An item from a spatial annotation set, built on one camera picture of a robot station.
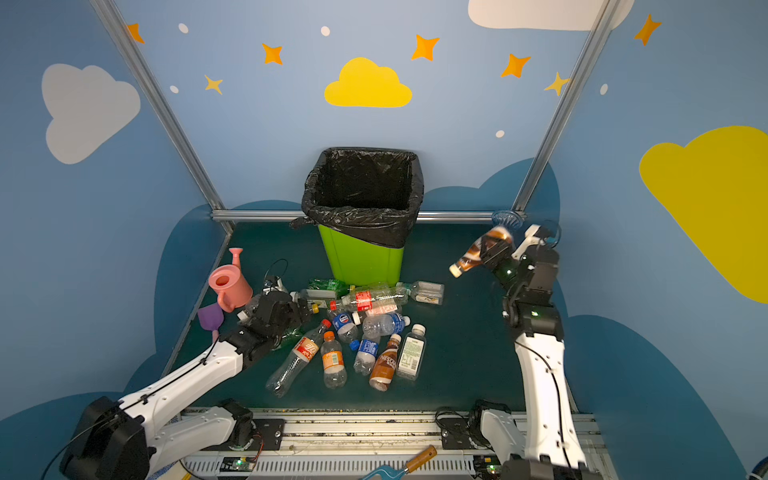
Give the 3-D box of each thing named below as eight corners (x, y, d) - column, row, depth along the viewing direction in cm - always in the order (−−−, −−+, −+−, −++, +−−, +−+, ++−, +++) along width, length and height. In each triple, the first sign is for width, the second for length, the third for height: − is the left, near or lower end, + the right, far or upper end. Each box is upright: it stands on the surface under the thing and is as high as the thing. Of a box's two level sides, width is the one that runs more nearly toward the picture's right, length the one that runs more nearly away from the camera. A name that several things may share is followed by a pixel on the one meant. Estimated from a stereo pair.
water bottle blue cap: (349, 375, 83) (348, 371, 81) (351, 342, 89) (350, 338, 87) (377, 375, 83) (377, 372, 81) (378, 342, 90) (378, 338, 87)
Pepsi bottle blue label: (331, 342, 90) (329, 338, 87) (334, 316, 95) (333, 312, 93) (358, 342, 90) (357, 338, 87) (359, 316, 95) (359, 312, 93)
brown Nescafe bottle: (367, 386, 82) (367, 383, 79) (384, 335, 92) (384, 330, 89) (388, 393, 81) (388, 390, 78) (403, 340, 91) (403, 336, 88)
